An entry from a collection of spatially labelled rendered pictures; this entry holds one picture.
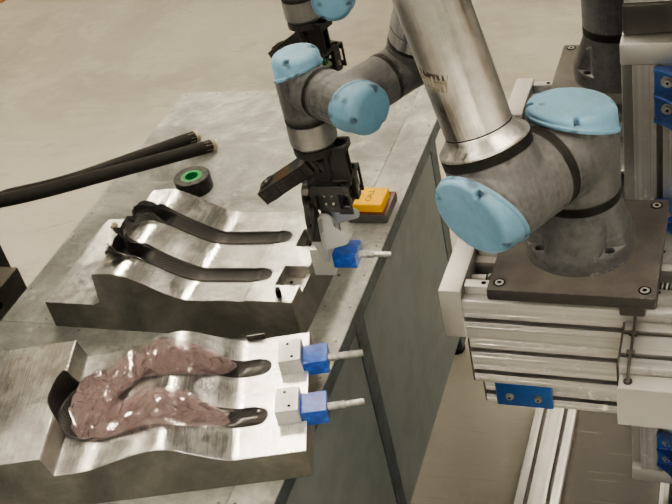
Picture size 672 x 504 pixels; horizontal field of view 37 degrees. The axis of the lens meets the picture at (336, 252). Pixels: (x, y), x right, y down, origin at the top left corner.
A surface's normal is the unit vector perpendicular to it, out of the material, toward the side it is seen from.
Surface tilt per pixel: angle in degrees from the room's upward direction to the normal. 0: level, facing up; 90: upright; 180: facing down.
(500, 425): 0
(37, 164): 0
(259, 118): 0
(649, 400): 90
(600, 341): 90
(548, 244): 73
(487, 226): 97
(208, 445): 27
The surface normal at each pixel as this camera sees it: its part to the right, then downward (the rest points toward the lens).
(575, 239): -0.25, 0.35
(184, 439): 0.26, -0.77
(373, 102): 0.65, 0.35
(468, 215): -0.68, 0.61
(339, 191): -0.25, 0.61
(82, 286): -0.19, -0.79
